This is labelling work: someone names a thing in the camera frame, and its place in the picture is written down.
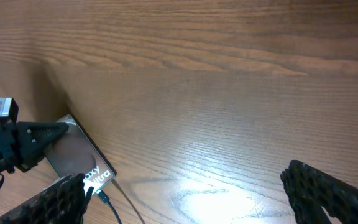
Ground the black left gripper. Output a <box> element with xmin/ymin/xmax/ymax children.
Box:
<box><xmin>0</xmin><ymin>121</ymin><xmax>68</xmax><ymax>173</ymax></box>

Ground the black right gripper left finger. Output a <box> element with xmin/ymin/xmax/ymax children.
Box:
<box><xmin>0</xmin><ymin>173</ymin><xmax>94</xmax><ymax>224</ymax></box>

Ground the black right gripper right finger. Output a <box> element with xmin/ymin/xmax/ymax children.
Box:
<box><xmin>280</xmin><ymin>160</ymin><xmax>358</xmax><ymax>223</ymax></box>

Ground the black charger cable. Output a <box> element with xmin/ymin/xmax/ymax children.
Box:
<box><xmin>95</xmin><ymin>189</ymin><xmax>124</xmax><ymax>224</ymax></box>

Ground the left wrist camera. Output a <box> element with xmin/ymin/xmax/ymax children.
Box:
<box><xmin>0</xmin><ymin>97</ymin><xmax>19</xmax><ymax>123</ymax></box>

